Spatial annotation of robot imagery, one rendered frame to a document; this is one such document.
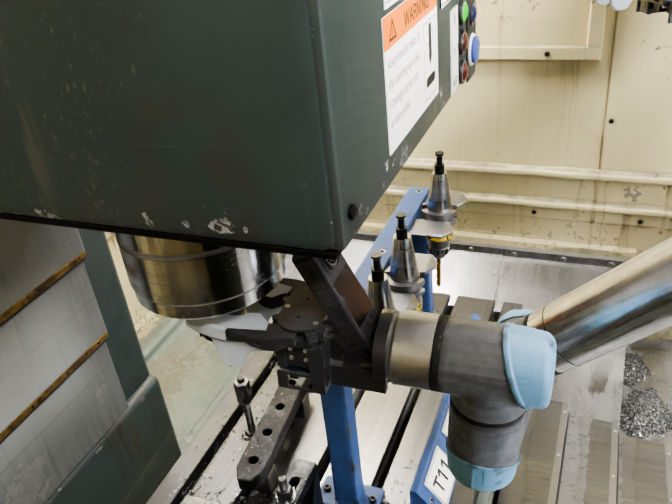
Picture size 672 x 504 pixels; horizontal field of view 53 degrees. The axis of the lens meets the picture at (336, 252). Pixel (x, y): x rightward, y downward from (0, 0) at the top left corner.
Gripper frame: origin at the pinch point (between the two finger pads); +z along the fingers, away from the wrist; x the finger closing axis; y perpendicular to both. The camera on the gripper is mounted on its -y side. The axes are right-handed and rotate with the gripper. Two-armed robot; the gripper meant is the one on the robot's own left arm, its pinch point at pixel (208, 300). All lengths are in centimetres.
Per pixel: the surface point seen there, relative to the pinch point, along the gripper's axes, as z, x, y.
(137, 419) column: 39, 28, 57
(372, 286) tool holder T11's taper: -13.0, 18.5, 8.8
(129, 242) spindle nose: 2.3, -7.4, -11.4
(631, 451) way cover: -56, 53, 65
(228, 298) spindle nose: -5.9, -6.1, -5.6
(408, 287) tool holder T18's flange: -15.9, 27.9, 15.0
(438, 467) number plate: -23, 20, 42
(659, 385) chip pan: -65, 79, 70
